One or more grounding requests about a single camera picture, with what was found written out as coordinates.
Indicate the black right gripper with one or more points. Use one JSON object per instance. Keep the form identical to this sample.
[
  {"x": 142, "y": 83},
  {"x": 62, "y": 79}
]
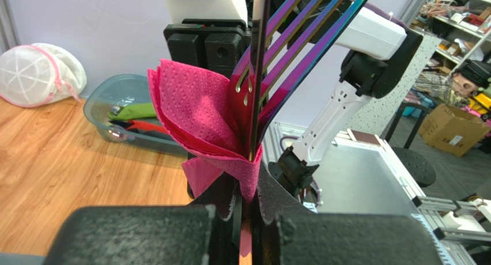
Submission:
[{"x": 215, "y": 45}]

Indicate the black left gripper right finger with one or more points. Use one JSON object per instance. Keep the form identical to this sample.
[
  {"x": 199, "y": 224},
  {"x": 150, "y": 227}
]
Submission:
[{"x": 286, "y": 232}]

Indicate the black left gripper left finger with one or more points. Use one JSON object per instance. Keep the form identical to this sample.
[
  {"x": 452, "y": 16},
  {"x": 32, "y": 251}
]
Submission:
[{"x": 206, "y": 231}]

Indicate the magenta paper napkin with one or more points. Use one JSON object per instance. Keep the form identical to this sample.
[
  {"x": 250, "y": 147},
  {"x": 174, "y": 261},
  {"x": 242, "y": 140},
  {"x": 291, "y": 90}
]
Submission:
[{"x": 191, "y": 103}]

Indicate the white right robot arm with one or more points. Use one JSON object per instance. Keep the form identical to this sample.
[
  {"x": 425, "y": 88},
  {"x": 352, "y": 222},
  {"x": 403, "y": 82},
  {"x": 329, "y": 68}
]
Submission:
[{"x": 380, "y": 51}]

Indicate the teal plastic tray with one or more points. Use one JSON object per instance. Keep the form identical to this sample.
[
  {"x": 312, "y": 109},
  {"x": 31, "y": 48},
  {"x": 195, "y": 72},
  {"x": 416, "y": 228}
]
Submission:
[{"x": 122, "y": 90}]

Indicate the black round stool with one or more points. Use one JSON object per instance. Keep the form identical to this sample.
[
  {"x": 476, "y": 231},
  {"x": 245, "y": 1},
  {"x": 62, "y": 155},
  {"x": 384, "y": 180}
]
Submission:
[{"x": 418, "y": 166}]

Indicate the white mesh laundry bag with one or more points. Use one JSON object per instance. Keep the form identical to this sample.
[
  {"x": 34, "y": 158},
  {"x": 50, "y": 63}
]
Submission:
[{"x": 38, "y": 74}]

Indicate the cardboard box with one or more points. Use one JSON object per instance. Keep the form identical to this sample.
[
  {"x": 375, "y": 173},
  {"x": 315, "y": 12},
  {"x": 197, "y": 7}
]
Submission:
[{"x": 452, "y": 130}]

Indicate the cluttered storage shelf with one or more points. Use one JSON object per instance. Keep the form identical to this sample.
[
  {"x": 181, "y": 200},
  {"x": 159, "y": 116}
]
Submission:
[{"x": 458, "y": 73}]

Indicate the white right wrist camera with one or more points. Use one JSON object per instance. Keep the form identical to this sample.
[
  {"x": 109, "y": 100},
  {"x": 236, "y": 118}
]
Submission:
[{"x": 180, "y": 10}]

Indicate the green handled utensil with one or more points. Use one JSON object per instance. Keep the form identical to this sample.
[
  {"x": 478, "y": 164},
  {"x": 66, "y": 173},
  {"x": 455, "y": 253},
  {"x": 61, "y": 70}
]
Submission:
[{"x": 132, "y": 112}]

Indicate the red handled utensil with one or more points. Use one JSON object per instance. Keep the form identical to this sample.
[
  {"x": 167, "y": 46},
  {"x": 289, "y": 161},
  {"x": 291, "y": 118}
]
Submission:
[{"x": 138, "y": 126}]

